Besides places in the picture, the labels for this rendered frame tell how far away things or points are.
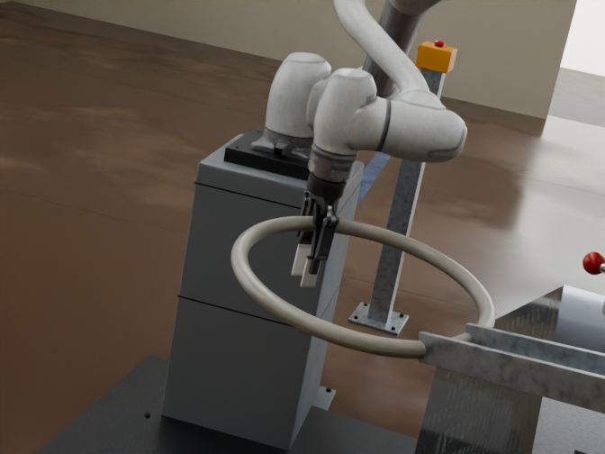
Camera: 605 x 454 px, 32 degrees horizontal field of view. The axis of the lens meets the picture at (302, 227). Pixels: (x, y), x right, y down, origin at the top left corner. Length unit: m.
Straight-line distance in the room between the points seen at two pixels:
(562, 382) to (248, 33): 7.72
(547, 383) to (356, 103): 0.68
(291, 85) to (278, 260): 0.48
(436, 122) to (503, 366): 0.58
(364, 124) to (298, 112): 0.92
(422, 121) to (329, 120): 0.17
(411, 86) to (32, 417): 1.57
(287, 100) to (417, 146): 0.94
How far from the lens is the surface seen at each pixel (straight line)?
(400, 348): 1.69
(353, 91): 1.95
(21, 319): 3.67
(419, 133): 1.98
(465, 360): 1.65
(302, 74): 2.86
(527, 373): 1.57
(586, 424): 1.82
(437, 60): 3.75
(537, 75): 8.77
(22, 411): 3.14
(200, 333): 3.01
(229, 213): 2.86
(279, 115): 2.89
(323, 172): 2.00
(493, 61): 8.76
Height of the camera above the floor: 1.60
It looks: 19 degrees down
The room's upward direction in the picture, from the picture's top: 11 degrees clockwise
